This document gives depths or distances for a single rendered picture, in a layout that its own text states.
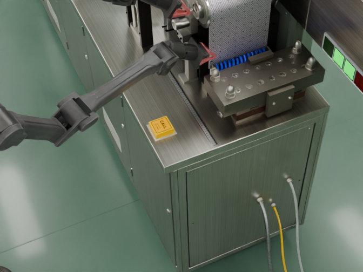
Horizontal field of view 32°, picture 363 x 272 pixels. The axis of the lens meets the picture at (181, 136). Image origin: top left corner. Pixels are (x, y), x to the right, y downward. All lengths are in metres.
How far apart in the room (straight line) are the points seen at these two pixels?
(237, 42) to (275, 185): 0.64
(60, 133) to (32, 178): 1.50
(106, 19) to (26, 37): 1.47
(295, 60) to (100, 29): 0.83
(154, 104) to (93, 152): 1.10
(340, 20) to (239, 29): 0.37
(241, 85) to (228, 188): 0.44
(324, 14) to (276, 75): 0.28
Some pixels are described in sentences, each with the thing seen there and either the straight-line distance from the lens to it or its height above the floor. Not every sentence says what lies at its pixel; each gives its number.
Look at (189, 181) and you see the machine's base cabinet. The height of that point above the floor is 0.77.
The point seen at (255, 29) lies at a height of 1.13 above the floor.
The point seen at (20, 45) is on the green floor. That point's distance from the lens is 4.08.
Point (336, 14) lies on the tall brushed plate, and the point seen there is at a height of 1.32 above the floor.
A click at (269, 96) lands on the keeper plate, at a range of 2.21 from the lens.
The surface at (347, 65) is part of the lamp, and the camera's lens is 2.10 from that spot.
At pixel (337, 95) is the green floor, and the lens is 3.69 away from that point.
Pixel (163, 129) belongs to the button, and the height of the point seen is 0.92.
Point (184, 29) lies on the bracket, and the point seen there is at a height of 1.14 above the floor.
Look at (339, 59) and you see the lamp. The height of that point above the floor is 1.19.
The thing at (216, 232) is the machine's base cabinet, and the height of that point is 0.34.
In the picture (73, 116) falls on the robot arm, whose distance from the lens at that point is 1.88.
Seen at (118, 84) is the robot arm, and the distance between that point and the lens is 1.96.
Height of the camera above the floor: 2.60
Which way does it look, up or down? 50 degrees down
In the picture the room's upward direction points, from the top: 2 degrees counter-clockwise
